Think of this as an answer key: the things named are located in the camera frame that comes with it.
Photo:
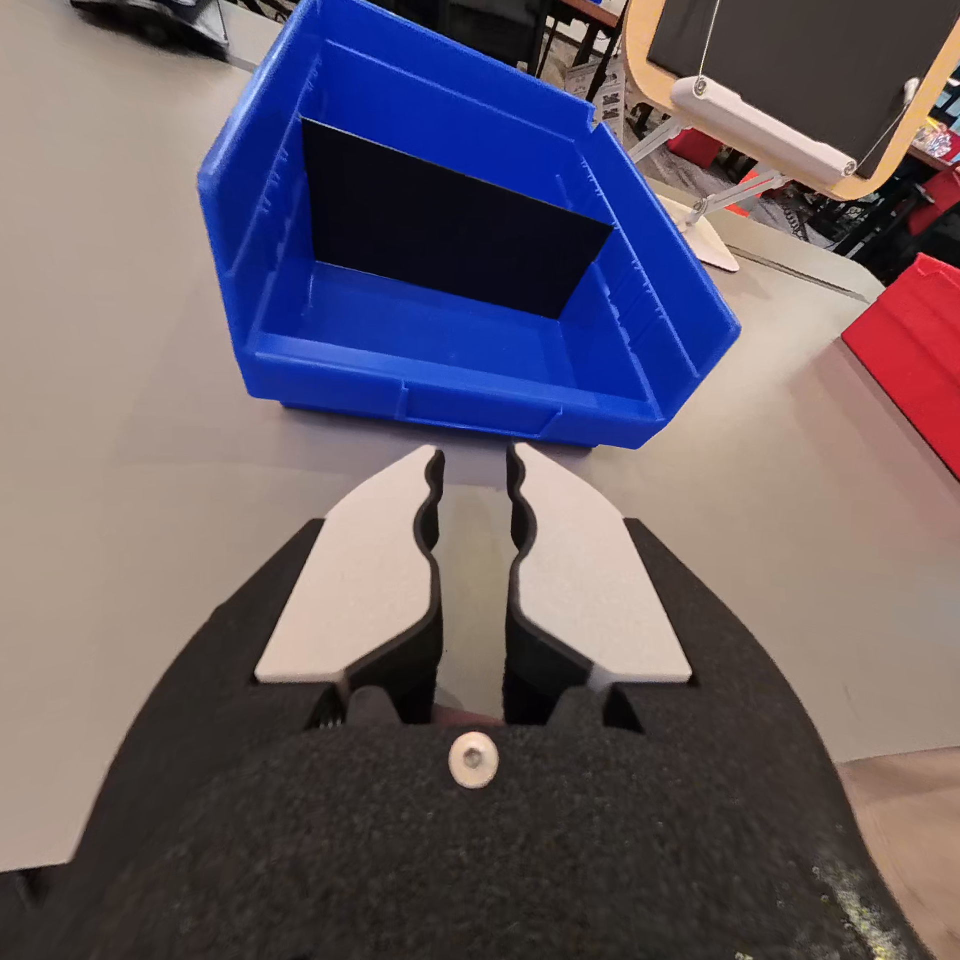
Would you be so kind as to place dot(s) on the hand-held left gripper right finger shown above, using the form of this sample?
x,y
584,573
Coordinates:
x,y
600,600

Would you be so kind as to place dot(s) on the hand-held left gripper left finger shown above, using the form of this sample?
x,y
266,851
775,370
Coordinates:
x,y
345,600

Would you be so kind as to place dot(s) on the blue plastic bin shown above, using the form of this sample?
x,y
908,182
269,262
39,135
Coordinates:
x,y
450,360

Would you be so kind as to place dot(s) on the red plastic bin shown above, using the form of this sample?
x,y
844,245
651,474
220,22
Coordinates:
x,y
915,360

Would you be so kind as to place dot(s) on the grey desk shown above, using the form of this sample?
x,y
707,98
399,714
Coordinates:
x,y
120,495

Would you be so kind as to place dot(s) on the white folding stand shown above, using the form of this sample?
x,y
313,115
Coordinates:
x,y
765,128

